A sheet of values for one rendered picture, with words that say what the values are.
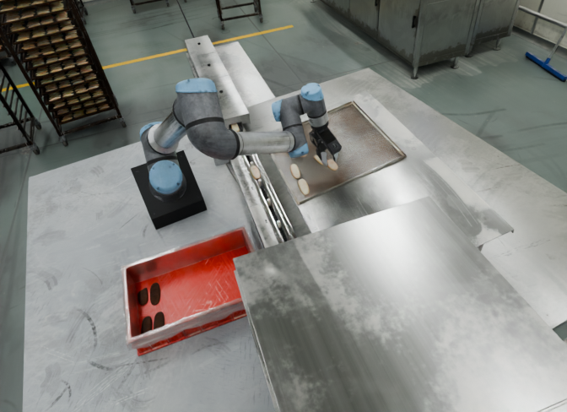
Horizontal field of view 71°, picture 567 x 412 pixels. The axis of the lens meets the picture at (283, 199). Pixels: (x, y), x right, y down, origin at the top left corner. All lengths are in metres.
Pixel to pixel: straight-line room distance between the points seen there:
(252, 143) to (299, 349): 0.69
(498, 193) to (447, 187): 0.33
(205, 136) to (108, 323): 0.77
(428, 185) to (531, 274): 0.46
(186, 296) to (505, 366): 1.04
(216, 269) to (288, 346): 0.79
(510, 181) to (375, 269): 1.17
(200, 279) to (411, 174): 0.92
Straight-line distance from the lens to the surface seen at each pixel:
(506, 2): 4.98
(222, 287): 1.49
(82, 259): 1.82
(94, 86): 4.12
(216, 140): 1.16
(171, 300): 1.51
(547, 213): 1.87
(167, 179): 1.52
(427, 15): 4.20
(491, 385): 0.82
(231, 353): 1.36
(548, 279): 1.64
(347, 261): 0.90
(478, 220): 1.51
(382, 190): 1.60
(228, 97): 2.36
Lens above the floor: 2.02
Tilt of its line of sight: 43 degrees down
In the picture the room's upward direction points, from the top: 7 degrees counter-clockwise
